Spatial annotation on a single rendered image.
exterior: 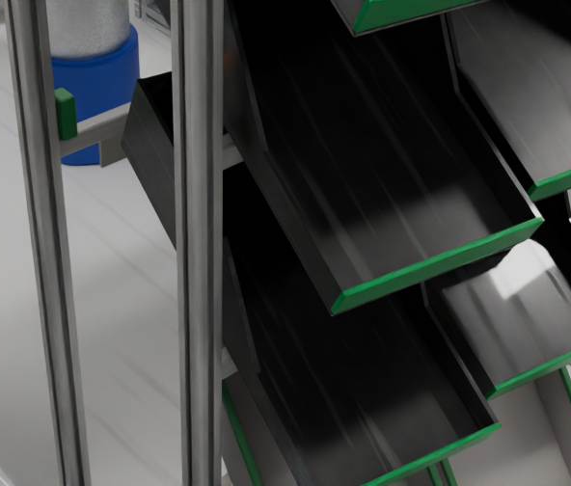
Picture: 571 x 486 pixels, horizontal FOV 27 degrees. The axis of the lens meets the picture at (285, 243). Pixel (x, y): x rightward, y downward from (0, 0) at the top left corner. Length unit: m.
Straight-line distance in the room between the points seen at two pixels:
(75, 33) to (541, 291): 0.80
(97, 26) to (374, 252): 0.91
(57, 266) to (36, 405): 0.41
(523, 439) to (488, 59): 0.34
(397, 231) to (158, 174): 0.19
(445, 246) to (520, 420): 0.34
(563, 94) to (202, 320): 0.26
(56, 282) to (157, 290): 0.52
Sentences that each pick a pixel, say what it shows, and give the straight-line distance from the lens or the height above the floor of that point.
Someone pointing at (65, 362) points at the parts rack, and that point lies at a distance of 0.93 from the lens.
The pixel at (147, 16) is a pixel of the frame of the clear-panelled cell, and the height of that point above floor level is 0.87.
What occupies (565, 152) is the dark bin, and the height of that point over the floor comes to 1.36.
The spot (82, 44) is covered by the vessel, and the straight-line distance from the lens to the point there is 1.51.
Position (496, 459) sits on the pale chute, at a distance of 0.97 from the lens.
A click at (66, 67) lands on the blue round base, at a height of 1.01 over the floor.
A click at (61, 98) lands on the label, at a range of 0.81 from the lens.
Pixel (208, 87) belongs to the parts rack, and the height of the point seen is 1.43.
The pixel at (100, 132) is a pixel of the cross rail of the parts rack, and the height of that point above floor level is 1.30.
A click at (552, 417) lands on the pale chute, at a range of 0.99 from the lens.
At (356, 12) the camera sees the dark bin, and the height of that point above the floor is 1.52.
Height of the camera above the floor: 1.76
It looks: 38 degrees down
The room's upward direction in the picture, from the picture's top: 3 degrees clockwise
